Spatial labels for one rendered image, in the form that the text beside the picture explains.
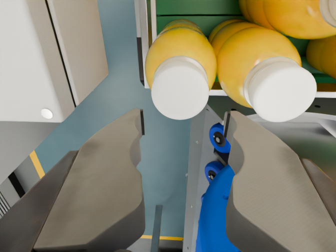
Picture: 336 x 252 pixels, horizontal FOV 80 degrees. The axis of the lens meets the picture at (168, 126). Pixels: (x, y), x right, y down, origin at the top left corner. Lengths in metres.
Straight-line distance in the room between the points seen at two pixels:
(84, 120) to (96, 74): 1.37
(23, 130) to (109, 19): 0.72
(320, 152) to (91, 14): 0.29
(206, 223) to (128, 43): 1.13
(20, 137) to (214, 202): 0.76
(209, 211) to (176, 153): 1.34
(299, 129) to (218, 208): 0.18
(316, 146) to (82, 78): 0.29
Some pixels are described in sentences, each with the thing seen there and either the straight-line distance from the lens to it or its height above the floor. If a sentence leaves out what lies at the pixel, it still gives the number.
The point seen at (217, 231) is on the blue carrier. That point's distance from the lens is 0.23.
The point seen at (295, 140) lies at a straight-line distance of 0.32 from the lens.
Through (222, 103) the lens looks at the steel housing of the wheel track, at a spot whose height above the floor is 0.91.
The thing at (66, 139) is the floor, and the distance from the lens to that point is 1.73.
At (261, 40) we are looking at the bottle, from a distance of 0.18.
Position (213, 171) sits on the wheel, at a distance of 0.34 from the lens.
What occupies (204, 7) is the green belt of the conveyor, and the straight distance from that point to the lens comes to 0.31.
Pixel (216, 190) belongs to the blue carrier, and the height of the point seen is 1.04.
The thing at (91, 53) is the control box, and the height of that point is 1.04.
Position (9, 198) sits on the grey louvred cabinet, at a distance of 2.23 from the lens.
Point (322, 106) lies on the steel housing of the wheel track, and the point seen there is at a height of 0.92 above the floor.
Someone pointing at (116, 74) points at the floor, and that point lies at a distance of 1.33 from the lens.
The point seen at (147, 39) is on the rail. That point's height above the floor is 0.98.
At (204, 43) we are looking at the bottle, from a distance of 0.18.
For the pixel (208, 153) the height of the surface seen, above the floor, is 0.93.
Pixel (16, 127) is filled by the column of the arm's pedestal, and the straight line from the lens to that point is 0.87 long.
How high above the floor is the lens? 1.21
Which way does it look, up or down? 58 degrees down
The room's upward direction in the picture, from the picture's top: 174 degrees counter-clockwise
